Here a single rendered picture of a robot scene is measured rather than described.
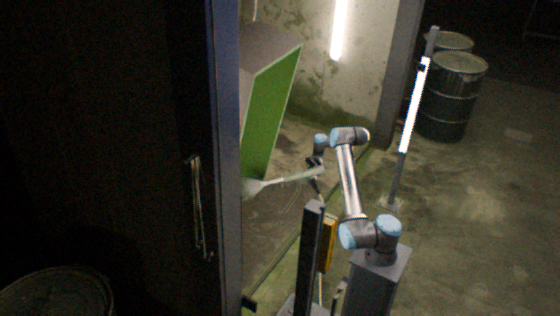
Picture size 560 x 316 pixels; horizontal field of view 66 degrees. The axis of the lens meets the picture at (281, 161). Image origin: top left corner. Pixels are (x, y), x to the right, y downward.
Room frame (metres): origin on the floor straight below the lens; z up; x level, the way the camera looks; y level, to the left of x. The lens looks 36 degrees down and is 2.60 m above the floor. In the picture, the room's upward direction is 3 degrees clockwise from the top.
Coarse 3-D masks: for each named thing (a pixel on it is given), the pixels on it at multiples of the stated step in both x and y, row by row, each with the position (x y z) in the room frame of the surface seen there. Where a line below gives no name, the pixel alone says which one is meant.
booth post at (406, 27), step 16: (400, 0) 3.98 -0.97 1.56; (416, 0) 3.91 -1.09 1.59; (400, 16) 3.96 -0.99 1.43; (416, 16) 3.90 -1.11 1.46; (400, 32) 3.95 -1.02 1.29; (416, 32) 4.01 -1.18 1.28; (400, 48) 3.93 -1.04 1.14; (400, 64) 3.92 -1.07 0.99; (384, 80) 3.97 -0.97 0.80; (400, 80) 3.90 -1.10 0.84; (384, 96) 3.96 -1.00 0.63; (400, 96) 3.96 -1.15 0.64; (384, 112) 3.95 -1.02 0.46; (384, 128) 3.93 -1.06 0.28; (384, 144) 3.91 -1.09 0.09
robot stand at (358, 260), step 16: (352, 256) 1.79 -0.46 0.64; (400, 256) 1.82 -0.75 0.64; (352, 272) 1.76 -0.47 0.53; (368, 272) 1.70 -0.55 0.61; (384, 272) 1.68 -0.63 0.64; (400, 272) 1.69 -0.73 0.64; (352, 288) 1.74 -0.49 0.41; (368, 288) 1.70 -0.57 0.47; (384, 288) 1.66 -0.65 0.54; (352, 304) 1.73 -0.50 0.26; (368, 304) 1.69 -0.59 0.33; (384, 304) 1.65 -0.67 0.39
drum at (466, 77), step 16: (432, 64) 4.35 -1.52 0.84; (432, 80) 4.28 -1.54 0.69; (448, 80) 4.14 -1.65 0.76; (464, 80) 4.09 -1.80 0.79; (480, 80) 4.17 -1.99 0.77; (432, 96) 4.22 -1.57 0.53; (448, 96) 4.11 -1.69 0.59; (464, 96) 4.10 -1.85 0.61; (432, 112) 4.18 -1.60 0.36; (448, 112) 4.10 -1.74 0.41; (464, 112) 4.12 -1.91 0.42; (416, 128) 4.33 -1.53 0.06; (432, 128) 4.15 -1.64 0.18; (448, 128) 4.10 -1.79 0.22; (464, 128) 4.18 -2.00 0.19; (448, 144) 4.10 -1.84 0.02
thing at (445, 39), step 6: (426, 36) 5.12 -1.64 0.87; (438, 36) 5.17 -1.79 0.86; (444, 36) 5.18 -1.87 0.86; (450, 36) 5.19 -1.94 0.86; (456, 36) 5.20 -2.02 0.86; (438, 42) 4.96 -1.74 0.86; (444, 42) 4.96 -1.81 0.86; (450, 42) 4.97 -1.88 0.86; (456, 42) 4.99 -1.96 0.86; (462, 42) 5.00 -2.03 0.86; (468, 42) 5.01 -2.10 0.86
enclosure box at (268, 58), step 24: (264, 24) 2.74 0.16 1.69; (240, 48) 2.36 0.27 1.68; (264, 48) 2.42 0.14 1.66; (288, 48) 2.50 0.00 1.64; (240, 72) 2.14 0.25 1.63; (264, 72) 2.77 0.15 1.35; (288, 72) 2.68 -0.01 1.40; (240, 96) 2.15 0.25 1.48; (264, 96) 2.76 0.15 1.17; (288, 96) 2.68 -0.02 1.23; (240, 120) 2.15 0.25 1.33; (264, 120) 2.76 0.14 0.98; (240, 144) 2.17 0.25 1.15; (264, 144) 2.76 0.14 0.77; (240, 168) 2.79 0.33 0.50; (264, 168) 2.75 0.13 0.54
